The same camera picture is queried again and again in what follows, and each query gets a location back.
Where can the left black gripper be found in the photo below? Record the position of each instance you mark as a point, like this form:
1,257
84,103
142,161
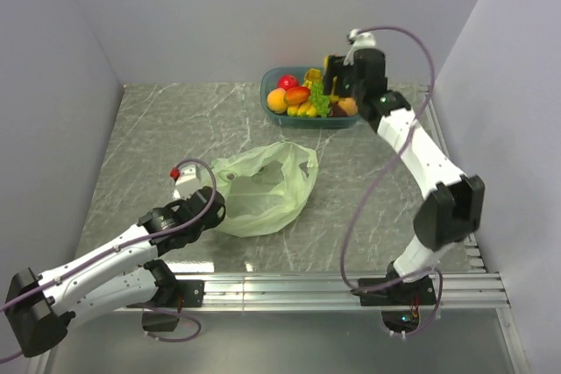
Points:
214,222

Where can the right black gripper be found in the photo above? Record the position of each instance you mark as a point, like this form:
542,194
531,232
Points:
335,67

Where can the green grape bunch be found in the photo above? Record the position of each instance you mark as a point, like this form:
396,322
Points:
320,101

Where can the yellow banana bunch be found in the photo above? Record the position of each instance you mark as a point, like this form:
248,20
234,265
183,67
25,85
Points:
301,110

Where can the red chili pepper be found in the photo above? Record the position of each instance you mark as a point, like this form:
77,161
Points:
296,95

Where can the pale green plastic bag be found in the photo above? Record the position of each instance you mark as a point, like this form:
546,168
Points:
265,188

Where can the orange peach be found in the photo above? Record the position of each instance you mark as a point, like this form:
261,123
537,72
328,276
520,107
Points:
348,106
275,101

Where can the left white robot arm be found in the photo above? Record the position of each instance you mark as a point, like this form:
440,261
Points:
126,271

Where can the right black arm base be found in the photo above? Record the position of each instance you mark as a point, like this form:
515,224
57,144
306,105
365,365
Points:
406,307

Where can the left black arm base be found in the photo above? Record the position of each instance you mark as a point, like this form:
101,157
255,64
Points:
163,312

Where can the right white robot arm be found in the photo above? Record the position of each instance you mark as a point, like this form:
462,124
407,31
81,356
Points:
452,201

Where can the dark red apple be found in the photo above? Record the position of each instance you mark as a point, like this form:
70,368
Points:
337,110

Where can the teal plastic container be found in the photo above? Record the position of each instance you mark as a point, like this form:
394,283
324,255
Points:
269,82

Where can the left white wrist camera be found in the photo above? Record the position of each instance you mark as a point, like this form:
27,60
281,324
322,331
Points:
187,180

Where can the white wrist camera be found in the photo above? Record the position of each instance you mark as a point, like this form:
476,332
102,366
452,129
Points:
358,41
187,180

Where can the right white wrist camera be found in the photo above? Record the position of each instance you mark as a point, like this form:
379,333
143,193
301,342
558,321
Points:
358,41

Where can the aluminium rail frame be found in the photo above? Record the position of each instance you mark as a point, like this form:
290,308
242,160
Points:
273,304

